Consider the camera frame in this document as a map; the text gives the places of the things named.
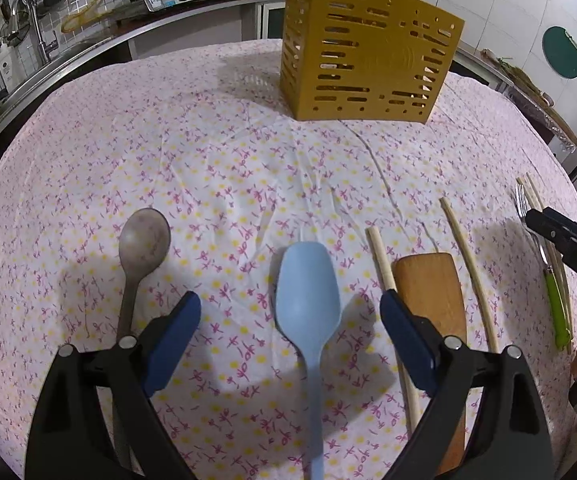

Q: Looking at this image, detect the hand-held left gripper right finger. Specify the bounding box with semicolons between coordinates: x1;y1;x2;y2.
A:
379;290;556;480

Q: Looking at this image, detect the steel kitchen faucet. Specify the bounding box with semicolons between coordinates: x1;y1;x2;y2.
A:
11;0;62;63

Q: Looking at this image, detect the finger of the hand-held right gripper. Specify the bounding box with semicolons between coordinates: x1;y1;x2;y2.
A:
525;209;575;262
542;205;577;253

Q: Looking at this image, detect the yellow hose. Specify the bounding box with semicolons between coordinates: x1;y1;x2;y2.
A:
61;0;114;33

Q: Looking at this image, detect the steel sink counter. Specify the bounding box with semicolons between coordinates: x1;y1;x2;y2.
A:
0;35;134;161

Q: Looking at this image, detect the round green board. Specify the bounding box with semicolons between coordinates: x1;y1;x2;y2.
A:
541;26;577;79

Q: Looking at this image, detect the white soap bottle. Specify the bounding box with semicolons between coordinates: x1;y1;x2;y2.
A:
0;40;16;93

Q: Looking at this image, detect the grey metal spoon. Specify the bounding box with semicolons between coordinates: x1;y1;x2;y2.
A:
113;208;172;471

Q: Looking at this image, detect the wooden spatula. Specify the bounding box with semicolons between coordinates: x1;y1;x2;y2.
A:
393;254;469;476

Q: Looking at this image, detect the green handled fork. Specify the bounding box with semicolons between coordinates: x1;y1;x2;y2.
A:
515;183;571;348

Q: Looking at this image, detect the yellow slotted utensil holder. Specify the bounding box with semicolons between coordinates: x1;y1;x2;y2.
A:
279;0;465;125

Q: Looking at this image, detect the kitchen counter cabinet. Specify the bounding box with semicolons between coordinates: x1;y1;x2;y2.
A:
113;0;289;61

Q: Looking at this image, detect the light blue plastic spoon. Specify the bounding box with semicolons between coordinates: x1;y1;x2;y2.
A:
274;241;341;480

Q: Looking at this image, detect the floral tablecloth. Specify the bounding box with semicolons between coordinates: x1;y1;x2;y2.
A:
0;37;577;480

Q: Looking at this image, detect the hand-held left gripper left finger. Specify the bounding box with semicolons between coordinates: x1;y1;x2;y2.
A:
24;290;202;480

